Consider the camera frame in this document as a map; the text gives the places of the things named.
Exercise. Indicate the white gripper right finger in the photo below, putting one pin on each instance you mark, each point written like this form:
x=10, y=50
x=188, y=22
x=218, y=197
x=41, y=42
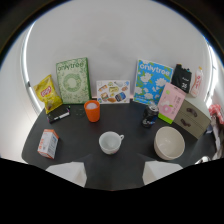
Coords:
x=159, y=170

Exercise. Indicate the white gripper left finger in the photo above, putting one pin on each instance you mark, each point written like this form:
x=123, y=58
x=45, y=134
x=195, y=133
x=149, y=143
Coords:
x=68, y=171

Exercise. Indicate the white orange LED bulb box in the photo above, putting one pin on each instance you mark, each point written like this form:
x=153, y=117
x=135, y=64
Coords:
x=48, y=143

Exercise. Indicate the cream ceramic bowl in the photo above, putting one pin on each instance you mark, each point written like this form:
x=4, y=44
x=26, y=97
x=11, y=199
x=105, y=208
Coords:
x=169, y=143

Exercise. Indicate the dark soda can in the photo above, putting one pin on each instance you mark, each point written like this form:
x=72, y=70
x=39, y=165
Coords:
x=150, y=115

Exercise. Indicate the beige mini drawer chest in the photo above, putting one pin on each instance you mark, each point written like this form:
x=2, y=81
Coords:
x=191, y=118

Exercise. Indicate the orange plastic cup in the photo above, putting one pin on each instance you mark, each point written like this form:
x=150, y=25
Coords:
x=92, y=110

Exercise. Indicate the pink flower box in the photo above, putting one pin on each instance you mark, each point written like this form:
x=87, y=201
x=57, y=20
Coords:
x=172, y=103

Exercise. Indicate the yellow chips bag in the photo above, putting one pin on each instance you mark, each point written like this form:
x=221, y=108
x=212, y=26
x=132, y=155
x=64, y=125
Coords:
x=48, y=94

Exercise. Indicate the red white packet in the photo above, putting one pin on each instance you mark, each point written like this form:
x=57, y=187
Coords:
x=217, y=113

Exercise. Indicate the blue onlytree book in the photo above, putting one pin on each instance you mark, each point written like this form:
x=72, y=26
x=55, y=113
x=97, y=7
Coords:
x=151, y=82

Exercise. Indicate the green onlytree book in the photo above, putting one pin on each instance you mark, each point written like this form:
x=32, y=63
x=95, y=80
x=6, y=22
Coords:
x=73, y=81

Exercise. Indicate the white food picture card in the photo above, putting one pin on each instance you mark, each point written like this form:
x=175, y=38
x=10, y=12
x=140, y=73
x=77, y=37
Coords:
x=113, y=91

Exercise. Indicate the black tote bag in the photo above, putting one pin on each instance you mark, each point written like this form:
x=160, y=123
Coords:
x=182, y=78

